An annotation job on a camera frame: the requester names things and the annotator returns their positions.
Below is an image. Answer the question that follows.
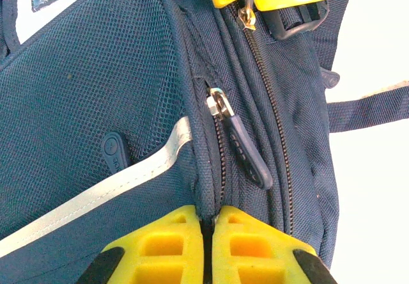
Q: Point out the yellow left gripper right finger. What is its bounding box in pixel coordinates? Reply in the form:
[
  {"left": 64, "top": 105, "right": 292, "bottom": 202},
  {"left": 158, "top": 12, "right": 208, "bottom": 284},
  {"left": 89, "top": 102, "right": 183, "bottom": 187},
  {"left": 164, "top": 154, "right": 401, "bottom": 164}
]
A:
[{"left": 211, "top": 205, "right": 339, "bottom": 284}]

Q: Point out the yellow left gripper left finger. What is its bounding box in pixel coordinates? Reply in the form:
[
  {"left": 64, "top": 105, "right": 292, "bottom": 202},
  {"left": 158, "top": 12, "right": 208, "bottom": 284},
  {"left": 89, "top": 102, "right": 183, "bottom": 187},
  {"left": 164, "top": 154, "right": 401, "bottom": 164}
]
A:
[{"left": 76, "top": 204, "right": 205, "bottom": 284}]

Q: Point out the navy blue backpack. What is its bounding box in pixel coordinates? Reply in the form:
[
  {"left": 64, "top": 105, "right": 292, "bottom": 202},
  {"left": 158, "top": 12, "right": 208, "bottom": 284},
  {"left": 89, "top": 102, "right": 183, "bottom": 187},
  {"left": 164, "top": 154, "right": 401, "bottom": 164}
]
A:
[{"left": 0, "top": 0, "right": 409, "bottom": 284}]

